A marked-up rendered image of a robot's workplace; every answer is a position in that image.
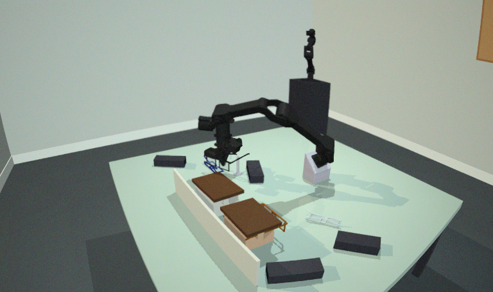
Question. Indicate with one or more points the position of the beige flat panel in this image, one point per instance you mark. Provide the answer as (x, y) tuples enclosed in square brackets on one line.
[(242, 257)]

